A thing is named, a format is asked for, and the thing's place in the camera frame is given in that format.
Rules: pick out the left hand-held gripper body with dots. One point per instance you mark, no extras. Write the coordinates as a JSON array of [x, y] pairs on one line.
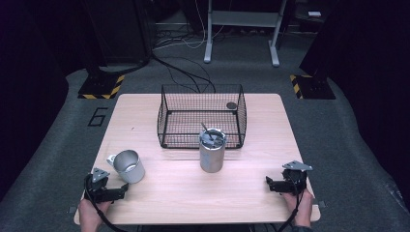
[[96, 188]]

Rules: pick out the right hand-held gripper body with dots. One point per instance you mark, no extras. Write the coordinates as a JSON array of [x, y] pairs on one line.
[[295, 179]]

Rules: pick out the person's left hand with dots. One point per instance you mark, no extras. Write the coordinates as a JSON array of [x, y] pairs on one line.
[[90, 212]]

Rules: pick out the person's right hand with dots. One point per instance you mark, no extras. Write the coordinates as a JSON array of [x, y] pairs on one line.
[[303, 209]]

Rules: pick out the tall steel tumbler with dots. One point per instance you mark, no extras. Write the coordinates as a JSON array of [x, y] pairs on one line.
[[211, 158]]

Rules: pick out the metal spoon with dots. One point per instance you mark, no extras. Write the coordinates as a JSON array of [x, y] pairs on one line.
[[207, 130]]

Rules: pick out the dark round disc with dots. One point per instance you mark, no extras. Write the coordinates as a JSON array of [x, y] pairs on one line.
[[231, 105]]

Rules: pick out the black stand with striped base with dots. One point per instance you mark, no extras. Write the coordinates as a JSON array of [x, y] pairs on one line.
[[314, 87], [103, 85]]

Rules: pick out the black cabinet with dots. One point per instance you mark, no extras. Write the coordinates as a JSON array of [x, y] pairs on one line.
[[119, 29]]

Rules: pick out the small white box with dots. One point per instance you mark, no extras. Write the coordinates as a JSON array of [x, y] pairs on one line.
[[314, 14]]

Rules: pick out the white metal desk frame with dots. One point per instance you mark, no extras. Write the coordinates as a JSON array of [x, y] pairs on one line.
[[245, 18]]

